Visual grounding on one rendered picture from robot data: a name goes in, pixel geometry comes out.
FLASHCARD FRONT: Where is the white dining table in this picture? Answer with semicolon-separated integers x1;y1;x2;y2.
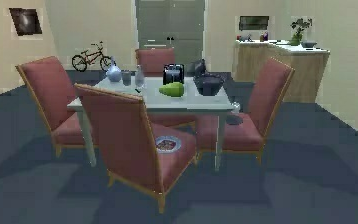
66;75;236;172

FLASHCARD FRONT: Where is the green gourd vegetable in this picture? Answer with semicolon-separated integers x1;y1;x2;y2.
158;81;185;98

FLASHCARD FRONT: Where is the round patterned plate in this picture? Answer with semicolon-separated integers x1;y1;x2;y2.
155;135;182;155

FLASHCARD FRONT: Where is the black pot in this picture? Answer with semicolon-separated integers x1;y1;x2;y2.
192;73;225;97

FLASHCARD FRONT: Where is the black kettle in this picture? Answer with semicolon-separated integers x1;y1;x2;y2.
192;58;207;78

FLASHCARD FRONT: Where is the clear glass bottle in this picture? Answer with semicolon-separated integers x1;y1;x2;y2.
134;64;146;90

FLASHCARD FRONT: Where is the small dark bowl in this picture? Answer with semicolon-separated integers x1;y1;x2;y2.
225;114;244;126

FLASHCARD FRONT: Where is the red upholstered wooden chair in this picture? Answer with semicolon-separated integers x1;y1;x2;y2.
15;55;100;159
74;82;199;214
195;56;296;166
134;47;198;129

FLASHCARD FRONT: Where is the dark grey cup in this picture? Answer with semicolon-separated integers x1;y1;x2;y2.
121;69;133;87

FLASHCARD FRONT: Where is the pale blue vase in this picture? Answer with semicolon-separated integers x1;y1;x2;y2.
105;55;123;83

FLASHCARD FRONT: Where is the grey double door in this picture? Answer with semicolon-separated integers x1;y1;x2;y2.
135;0;206;68

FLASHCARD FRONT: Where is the red bicycle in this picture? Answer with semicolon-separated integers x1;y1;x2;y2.
71;41;115;73

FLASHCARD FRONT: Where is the wooden counter cabinet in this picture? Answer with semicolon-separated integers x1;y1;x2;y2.
232;39;331;104

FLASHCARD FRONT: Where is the dark framed landscape picture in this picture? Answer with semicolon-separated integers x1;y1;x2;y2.
238;15;270;31

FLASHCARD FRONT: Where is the green potted house plant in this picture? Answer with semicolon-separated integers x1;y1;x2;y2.
288;17;313;47

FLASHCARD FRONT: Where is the dark framed wall picture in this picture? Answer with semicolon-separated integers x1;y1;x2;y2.
8;7;43;37

